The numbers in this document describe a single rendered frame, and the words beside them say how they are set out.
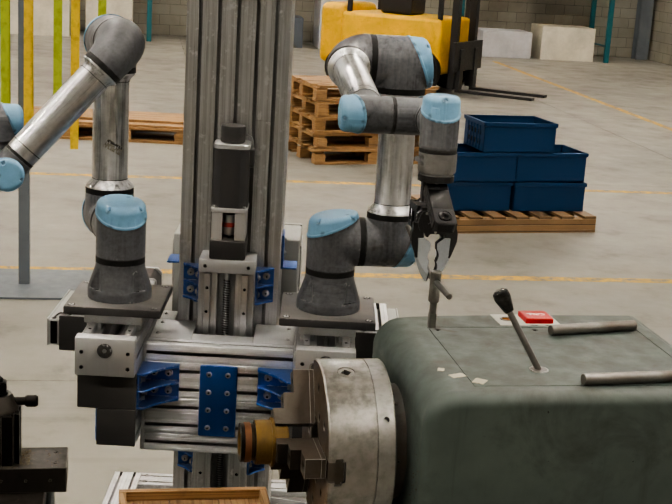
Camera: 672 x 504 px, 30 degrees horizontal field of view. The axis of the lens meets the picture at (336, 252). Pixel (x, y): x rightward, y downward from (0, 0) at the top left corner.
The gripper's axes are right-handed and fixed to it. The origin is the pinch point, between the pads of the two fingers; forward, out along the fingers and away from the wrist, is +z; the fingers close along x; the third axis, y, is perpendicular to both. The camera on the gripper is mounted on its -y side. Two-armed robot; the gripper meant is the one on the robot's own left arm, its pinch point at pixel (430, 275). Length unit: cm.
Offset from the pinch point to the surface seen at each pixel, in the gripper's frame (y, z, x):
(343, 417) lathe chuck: -24.2, 19.9, 21.0
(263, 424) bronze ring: -13.0, 25.7, 33.8
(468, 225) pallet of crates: 621, 135, -202
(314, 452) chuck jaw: -22.2, 27.5, 25.6
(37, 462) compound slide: -6, 36, 75
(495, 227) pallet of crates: 623, 137, -224
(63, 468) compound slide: -8, 36, 71
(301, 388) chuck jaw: -8.3, 20.3, 26.1
